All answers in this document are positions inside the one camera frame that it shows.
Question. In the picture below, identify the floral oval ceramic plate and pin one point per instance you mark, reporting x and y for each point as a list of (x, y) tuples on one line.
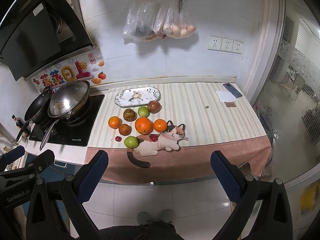
[(137, 96)]

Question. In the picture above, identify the dark red round fruit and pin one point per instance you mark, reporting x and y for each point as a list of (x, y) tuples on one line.
[(154, 107)]

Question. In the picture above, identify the white wall socket strip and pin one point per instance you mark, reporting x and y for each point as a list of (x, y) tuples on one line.
[(225, 45)]

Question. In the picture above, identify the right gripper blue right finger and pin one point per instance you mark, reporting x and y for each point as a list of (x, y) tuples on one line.
[(228, 175)]

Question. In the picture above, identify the wok with steel handle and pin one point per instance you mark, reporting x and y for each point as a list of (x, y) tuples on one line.
[(67, 119)]

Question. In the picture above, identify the black induction cooktop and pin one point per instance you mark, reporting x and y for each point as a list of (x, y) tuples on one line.
[(77, 130)]

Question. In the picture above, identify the green apple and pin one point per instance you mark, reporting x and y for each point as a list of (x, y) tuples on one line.
[(143, 111), (131, 142)]

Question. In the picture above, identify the dark sauce bottle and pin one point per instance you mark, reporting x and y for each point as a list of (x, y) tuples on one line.
[(20, 124)]

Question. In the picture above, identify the colourful wall sticker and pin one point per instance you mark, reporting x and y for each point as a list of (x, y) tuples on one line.
[(86, 66)]

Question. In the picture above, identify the small brown card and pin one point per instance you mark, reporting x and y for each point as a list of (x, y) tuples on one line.
[(230, 104)]

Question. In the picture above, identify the brown orange round fruit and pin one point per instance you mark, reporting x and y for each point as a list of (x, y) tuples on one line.
[(124, 129)]

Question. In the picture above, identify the black range hood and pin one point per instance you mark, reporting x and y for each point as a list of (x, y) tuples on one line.
[(36, 34)]

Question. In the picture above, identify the small orange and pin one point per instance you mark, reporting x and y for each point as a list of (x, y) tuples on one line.
[(114, 122), (160, 125)]

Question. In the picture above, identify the blue smartphone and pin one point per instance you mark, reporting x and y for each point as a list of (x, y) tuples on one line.
[(232, 90)]

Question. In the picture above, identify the plastic bag of eggs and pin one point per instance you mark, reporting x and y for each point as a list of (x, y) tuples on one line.
[(173, 20)]

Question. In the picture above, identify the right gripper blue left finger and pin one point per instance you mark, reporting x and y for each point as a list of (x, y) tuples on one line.
[(90, 174)]

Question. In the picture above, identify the black frying pan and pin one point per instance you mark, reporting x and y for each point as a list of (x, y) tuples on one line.
[(37, 112)]

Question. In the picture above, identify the plastic bag dark contents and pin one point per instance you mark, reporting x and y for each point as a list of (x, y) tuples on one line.
[(140, 21)]

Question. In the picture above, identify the large orange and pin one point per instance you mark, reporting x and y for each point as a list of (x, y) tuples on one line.
[(143, 126)]

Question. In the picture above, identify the brown green round fruit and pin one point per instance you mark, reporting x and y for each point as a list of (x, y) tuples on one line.
[(129, 115)]

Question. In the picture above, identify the red cherry tomato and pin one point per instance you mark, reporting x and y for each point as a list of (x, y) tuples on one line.
[(154, 137), (118, 138)]

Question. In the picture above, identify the steel wok lid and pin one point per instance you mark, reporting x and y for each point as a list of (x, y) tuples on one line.
[(76, 88)]

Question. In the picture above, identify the white paper sheet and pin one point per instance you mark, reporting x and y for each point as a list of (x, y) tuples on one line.
[(225, 96)]

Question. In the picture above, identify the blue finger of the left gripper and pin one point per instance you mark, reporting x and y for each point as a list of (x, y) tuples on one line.
[(13, 155), (39, 163)]

